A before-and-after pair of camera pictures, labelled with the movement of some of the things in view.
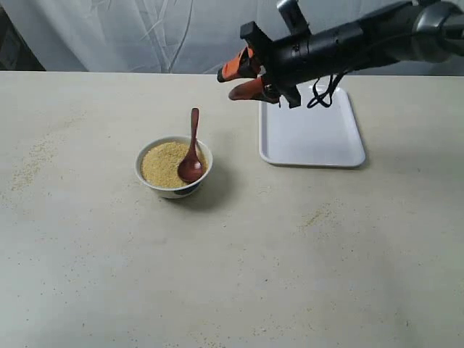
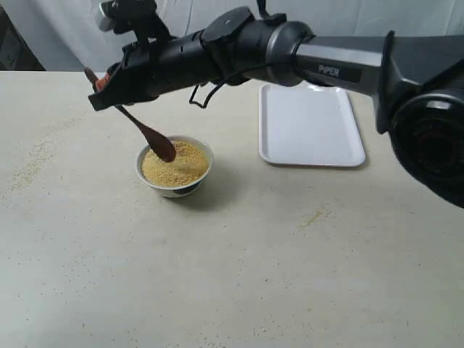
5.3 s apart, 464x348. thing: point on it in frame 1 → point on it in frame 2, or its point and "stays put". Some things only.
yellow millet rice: (160, 161) stays put
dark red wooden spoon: (191, 166) → (159, 143)
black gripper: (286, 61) → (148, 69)
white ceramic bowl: (157, 164) stays put
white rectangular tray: (307, 136) stays put
